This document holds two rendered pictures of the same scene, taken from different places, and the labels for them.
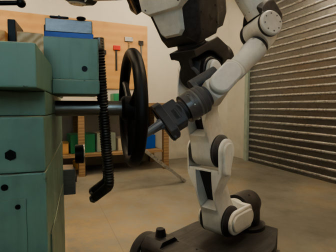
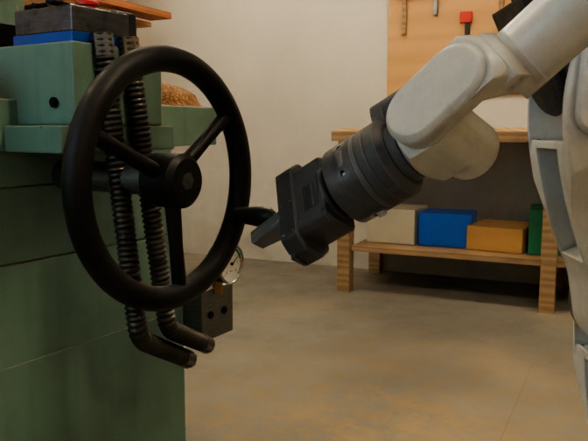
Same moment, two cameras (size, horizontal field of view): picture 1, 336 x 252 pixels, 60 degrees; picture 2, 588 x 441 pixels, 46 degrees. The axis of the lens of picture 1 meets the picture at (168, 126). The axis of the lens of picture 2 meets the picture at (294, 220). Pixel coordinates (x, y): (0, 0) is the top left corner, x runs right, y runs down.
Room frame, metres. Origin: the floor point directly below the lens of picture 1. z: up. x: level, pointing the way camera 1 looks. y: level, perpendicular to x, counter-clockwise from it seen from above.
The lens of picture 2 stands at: (0.32, -0.56, 0.87)
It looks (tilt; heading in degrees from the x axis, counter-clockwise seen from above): 8 degrees down; 48
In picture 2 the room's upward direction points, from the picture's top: straight up
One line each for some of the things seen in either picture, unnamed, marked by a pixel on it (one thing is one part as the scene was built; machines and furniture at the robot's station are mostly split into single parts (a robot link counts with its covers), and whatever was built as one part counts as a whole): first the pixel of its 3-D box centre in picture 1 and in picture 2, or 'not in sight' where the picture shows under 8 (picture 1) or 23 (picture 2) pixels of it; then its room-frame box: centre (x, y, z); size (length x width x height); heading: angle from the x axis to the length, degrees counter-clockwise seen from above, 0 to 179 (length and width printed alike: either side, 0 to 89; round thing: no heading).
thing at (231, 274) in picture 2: (78, 156); (222, 269); (0.93, 0.29, 0.65); 0.06 x 0.04 x 0.08; 17
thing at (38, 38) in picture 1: (30, 47); not in sight; (0.54, 0.25, 0.92); 0.05 x 0.04 x 0.04; 24
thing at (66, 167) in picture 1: (56, 179); (190, 306); (0.92, 0.36, 0.58); 0.12 x 0.08 x 0.08; 107
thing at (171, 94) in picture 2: not in sight; (157, 94); (0.90, 0.41, 0.92); 0.14 x 0.09 x 0.04; 107
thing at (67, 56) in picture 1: (67, 63); (80, 87); (0.69, 0.24, 0.91); 0.15 x 0.14 x 0.09; 17
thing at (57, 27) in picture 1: (67, 32); (83, 26); (0.69, 0.23, 0.99); 0.13 x 0.11 x 0.06; 17
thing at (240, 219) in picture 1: (225, 215); not in sight; (1.39, -0.28, 0.28); 0.21 x 0.20 x 0.13; 137
